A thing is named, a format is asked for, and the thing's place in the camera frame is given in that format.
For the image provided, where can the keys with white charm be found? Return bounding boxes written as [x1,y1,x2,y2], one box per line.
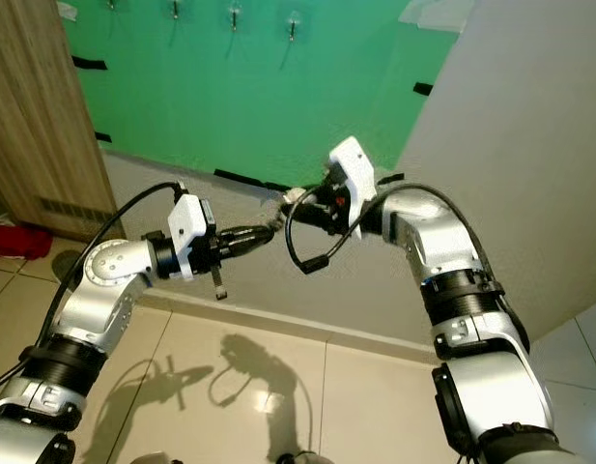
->
[269,186,310,231]

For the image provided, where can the long black tape strip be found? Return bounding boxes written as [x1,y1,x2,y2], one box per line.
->
[213,169,265,188]

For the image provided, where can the green backdrop sheet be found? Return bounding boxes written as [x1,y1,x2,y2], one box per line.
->
[61,0,472,189]

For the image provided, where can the grey slipper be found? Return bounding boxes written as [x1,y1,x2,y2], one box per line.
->
[44,249,86,286]

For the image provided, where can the red cloth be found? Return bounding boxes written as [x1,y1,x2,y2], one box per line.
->
[0,222,52,260]

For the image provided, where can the white plastic sheet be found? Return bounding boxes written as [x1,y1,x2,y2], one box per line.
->
[399,0,477,33]

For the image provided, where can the wooden door with vent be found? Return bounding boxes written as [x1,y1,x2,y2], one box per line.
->
[0,0,120,243]

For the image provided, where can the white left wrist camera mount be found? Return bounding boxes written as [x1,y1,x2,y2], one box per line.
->
[167,193,218,281]

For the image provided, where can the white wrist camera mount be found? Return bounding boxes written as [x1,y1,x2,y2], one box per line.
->
[167,193,218,281]
[326,135,376,238]

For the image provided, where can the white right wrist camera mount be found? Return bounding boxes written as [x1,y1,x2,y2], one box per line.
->
[326,135,376,238]

